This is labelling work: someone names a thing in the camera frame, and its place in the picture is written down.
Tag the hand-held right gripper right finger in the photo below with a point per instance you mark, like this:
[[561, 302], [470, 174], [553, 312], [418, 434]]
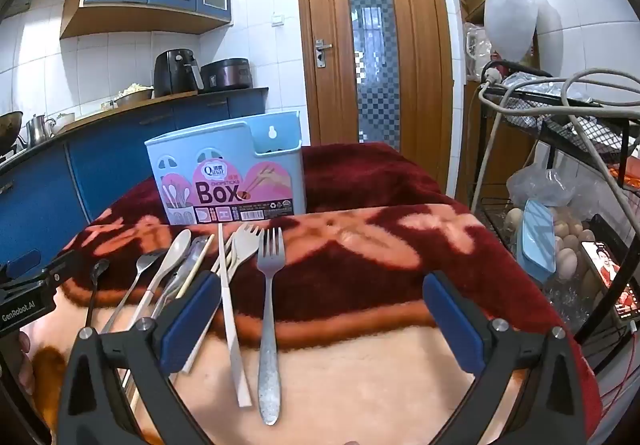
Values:
[[450, 320]]

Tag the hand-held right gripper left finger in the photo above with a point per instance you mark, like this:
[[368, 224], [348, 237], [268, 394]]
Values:
[[192, 320]]

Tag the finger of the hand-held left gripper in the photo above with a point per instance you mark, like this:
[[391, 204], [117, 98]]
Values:
[[57, 270], [22, 264]]

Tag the small dark spoon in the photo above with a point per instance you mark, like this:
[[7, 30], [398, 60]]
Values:
[[100, 269]]

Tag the metal spoon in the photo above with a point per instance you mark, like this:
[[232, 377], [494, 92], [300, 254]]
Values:
[[150, 262]]

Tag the beige plastic spoon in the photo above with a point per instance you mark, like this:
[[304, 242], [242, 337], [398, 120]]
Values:
[[177, 250]]

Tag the light blue utensil holder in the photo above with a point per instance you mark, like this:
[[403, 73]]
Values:
[[225, 165]]

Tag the person's left hand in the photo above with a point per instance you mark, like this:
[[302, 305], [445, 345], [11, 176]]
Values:
[[26, 365]]

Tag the red floral blanket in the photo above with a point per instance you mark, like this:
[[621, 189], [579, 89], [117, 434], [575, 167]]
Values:
[[375, 275]]

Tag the blue base cabinets with counter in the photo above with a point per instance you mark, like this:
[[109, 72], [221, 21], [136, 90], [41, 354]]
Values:
[[100, 165]]

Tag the light blue lid box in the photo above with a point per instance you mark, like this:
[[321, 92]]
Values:
[[537, 240]]

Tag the metal kettle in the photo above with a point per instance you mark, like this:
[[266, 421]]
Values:
[[37, 132]]

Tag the black wok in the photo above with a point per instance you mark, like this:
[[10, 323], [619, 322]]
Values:
[[10, 127]]

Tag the pile of eggs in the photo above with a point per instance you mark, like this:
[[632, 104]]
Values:
[[567, 245]]

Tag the small white bowl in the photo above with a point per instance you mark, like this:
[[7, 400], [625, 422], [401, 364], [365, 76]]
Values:
[[64, 122]]

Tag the clear plastic bag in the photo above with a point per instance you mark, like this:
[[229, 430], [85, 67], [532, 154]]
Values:
[[540, 185]]

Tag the smartphone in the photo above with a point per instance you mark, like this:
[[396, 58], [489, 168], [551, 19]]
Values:
[[607, 270]]

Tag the wooden shelf cabinet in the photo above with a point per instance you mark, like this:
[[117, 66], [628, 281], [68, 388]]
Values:
[[480, 140]]

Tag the metal bowl with food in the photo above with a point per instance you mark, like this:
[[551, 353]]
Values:
[[132, 97]]

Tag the black air fryer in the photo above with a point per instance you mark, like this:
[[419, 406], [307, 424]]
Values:
[[172, 72]]

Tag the dark rice cooker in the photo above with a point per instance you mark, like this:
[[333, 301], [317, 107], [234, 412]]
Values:
[[227, 75]]

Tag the white power strip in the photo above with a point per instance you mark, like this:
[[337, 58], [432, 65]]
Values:
[[492, 76]]

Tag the wooden door with glass panel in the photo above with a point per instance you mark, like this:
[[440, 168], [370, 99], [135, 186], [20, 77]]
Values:
[[325, 100]]

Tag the pink and white packaged bag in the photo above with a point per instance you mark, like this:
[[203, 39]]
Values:
[[477, 50]]

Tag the white hanging plastic bag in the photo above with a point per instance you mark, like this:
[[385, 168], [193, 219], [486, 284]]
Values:
[[510, 0]]

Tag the white light switch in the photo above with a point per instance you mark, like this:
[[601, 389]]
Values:
[[277, 18]]

